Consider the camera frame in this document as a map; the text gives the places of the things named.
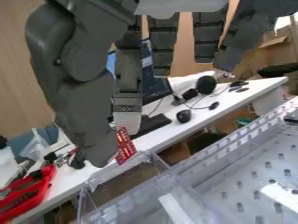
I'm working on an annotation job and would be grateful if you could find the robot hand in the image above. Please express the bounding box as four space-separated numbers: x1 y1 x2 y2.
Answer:
23 0 298 168

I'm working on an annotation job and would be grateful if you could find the red circuit board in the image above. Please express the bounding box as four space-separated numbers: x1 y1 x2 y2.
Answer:
114 126 138 166

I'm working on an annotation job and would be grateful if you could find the monitor screen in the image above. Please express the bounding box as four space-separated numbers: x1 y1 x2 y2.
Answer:
140 49 174 106

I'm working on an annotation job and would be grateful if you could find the black keyboard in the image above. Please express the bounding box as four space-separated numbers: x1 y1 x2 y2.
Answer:
131 112 172 140

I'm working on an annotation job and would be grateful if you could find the clear plastic bag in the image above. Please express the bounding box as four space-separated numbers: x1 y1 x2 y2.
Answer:
18 132 50 162

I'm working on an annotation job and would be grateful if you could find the black mouse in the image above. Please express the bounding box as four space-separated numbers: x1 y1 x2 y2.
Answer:
174 108 192 124

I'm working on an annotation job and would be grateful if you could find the white desk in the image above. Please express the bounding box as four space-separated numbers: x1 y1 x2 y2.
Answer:
11 76 289 224

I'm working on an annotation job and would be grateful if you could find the black round headset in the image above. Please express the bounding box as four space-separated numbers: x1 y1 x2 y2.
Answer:
179 75 220 112

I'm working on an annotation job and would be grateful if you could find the red tray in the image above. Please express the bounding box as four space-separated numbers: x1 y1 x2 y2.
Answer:
0 162 58 223

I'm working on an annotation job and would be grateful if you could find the brown cardboard box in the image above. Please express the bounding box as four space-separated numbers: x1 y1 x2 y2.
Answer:
245 22 298 75

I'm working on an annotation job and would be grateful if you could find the clear box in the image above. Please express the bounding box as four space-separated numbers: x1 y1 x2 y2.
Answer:
75 96 298 224

